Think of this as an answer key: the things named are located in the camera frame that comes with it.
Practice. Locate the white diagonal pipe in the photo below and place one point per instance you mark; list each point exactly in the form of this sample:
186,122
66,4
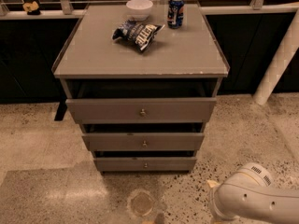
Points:
283,56

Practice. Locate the yellow object on ledge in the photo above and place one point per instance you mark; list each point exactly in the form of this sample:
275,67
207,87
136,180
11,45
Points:
31,8

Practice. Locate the grey top drawer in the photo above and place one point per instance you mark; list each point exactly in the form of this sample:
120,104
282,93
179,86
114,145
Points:
141,110

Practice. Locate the grey drawer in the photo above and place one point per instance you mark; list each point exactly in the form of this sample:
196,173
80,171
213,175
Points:
141,110
156,164
142,141

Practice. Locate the grey bottom drawer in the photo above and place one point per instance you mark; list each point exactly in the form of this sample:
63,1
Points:
156,164

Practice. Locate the blue soda can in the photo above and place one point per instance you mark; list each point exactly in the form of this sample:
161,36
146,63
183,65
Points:
175,13

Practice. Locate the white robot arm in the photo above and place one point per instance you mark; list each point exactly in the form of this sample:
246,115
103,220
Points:
248,193

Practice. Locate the grey middle drawer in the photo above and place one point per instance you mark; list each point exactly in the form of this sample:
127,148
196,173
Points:
142,141

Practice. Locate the grey drawer cabinet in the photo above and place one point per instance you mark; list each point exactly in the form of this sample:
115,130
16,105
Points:
179,63

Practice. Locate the blue chip bag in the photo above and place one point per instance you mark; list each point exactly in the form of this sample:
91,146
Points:
140,34

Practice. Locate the white bowl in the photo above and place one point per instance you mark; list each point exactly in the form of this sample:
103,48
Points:
139,9

